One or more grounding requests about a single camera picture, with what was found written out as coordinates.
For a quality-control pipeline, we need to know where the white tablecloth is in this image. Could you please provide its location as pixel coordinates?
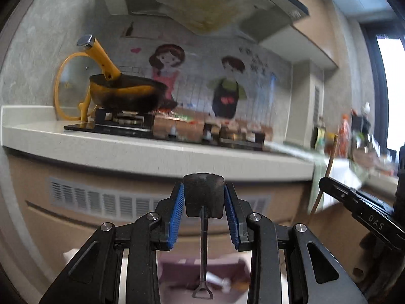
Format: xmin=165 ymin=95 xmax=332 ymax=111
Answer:
xmin=63 ymin=248 xmax=83 ymax=262

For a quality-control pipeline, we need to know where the long grey vent grille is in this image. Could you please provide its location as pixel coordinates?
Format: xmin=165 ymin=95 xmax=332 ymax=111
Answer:
xmin=49 ymin=177 xmax=273 ymax=223

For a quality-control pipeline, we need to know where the black pan with yellow handle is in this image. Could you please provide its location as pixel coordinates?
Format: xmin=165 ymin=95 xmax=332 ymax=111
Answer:
xmin=77 ymin=35 xmax=178 ymax=115

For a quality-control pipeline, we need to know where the grey range hood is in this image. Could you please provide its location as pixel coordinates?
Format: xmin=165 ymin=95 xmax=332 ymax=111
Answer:
xmin=96 ymin=0 xmax=311 ymax=44

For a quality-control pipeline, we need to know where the black shovel-shaped spoon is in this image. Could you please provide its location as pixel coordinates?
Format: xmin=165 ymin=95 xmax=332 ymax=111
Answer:
xmin=184 ymin=174 xmax=226 ymax=300

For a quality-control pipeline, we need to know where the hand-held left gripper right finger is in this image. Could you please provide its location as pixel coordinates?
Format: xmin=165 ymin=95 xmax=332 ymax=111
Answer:
xmin=223 ymin=183 xmax=369 ymax=304

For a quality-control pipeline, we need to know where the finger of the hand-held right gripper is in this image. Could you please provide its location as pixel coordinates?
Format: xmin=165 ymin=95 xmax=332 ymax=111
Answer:
xmin=319 ymin=177 xmax=363 ymax=211

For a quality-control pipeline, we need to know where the wooden chopstick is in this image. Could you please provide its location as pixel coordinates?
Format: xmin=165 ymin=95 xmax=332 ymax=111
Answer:
xmin=309 ymin=135 xmax=339 ymax=215

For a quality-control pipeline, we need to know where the window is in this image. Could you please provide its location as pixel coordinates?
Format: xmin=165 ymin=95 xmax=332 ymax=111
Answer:
xmin=376 ymin=35 xmax=405 ymax=153

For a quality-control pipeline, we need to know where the red snack packet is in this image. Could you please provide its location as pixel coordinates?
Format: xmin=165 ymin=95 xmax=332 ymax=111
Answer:
xmin=338 ymin=114 xmax=351 ymax=158

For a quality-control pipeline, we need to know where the maroon plastic utensil holder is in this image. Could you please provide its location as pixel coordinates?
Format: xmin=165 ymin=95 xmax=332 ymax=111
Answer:
xmin=157 ymin=257 xmax=252 ymax=304

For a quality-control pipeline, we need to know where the dark bottle with white cap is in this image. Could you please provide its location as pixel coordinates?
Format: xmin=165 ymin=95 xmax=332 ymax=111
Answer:
xmin=351 ymin=101 xmax=373 ymax=137

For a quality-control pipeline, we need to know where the cartoon wall poster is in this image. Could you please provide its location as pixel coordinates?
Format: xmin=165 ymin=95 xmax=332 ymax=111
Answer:
xmin=120 ymin=22 xmax=293 ymax=125

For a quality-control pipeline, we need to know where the black gas stove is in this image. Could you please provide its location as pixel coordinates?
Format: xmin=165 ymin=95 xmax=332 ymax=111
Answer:
xmin=64 ymin=108 xmax=266 ymax=151

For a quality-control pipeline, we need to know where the beige upper cabinet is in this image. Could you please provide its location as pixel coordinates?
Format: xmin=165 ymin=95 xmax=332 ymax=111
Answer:
xmin=259 ymin=0 xmax=339 ymax=70

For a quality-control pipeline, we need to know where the yellow-rimmed glass lid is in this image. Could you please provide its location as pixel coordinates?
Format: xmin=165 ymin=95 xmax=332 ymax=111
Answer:
xmin=53 ymin=52 xmax=96 ymax=123

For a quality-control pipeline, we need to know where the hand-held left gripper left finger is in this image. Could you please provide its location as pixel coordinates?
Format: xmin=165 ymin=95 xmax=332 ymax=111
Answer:
xmin=38 ymin=182 xmax=186 ymax=304

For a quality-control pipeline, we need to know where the white kitchen countertop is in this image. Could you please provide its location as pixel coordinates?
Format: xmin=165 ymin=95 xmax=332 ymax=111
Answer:
xmin=0 ymin=106 xmax=317 ymax=182

